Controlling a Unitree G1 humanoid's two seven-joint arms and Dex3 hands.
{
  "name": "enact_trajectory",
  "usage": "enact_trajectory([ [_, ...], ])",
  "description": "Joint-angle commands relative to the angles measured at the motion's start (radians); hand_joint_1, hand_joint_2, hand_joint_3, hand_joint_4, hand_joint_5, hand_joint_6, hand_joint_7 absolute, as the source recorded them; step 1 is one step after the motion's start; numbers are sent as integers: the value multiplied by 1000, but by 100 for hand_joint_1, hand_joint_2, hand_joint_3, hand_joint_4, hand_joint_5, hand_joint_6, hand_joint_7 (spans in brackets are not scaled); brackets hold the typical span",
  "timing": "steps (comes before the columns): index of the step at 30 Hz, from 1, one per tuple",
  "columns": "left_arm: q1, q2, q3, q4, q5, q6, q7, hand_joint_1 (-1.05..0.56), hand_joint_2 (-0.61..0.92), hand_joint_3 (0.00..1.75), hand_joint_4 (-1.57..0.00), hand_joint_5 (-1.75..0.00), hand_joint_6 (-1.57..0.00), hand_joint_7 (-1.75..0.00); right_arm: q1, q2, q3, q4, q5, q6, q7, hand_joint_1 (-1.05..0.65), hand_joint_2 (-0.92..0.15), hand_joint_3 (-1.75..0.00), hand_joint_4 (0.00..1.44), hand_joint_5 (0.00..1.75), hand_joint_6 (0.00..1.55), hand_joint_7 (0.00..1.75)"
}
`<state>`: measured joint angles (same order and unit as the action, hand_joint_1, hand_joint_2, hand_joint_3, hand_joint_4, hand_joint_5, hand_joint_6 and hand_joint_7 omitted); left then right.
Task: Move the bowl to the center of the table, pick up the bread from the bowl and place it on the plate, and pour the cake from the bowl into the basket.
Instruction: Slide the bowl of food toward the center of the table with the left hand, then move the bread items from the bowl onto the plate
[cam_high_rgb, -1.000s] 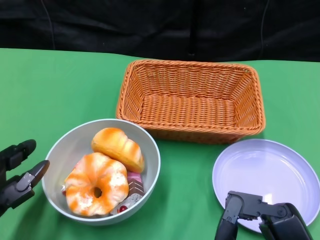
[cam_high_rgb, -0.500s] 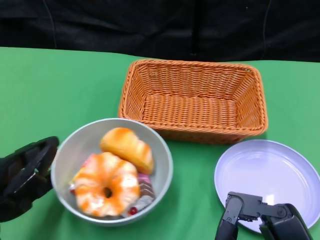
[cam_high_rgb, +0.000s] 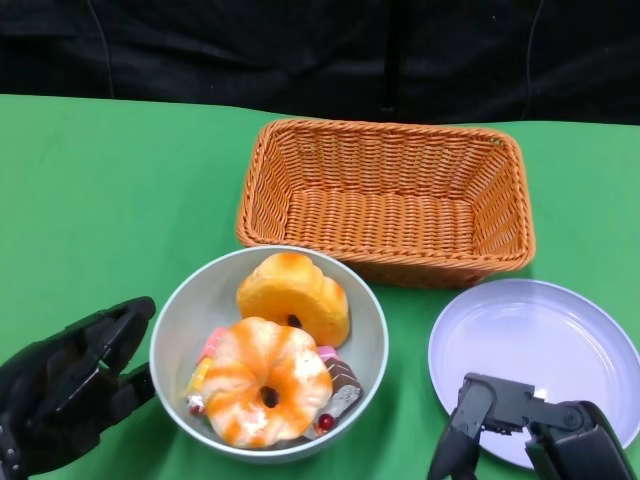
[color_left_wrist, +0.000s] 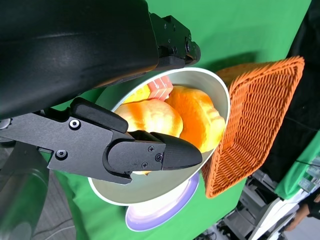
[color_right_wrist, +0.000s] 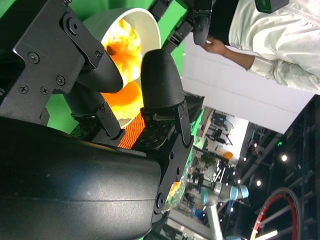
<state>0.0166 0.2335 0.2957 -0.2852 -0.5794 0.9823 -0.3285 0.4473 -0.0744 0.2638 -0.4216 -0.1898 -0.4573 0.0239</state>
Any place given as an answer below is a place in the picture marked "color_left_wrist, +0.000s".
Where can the dark grey robot body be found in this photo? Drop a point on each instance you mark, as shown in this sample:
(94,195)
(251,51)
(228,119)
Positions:
(17,195)

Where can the pale green bowl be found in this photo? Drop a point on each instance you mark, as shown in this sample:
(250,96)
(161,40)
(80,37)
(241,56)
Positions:
(155,185)

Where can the orange wicker basket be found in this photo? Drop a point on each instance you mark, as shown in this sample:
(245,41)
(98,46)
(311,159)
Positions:
(257,120)

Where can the white equipment rack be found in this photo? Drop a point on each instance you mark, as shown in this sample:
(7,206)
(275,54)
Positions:
(265,215)

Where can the green tablecloth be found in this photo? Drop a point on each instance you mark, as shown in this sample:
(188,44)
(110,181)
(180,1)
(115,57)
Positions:
(237,30)

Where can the oblong orange bread loaf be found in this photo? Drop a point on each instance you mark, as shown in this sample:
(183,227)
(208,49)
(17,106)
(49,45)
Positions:
(197,117)

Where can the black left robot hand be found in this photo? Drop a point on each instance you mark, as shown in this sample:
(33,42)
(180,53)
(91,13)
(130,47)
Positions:
(75,50)

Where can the person's bare hand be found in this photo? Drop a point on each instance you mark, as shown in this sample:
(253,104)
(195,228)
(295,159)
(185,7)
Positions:
(300,215)

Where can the salmon pink cake slice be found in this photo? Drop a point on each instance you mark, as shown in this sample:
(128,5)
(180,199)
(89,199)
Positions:
(161,87)

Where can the yellow cake slice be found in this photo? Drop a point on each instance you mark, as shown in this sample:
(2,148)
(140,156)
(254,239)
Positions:
(140,95)

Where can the black backdrop curtain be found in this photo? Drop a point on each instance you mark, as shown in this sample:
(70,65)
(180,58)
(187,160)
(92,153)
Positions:
(305,75)

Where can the person's black sleeved forearm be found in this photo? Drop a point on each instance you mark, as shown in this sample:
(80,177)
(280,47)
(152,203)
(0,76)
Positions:
(313,205)

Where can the lavender plate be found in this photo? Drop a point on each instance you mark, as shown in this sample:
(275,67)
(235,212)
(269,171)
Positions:
(160,212)

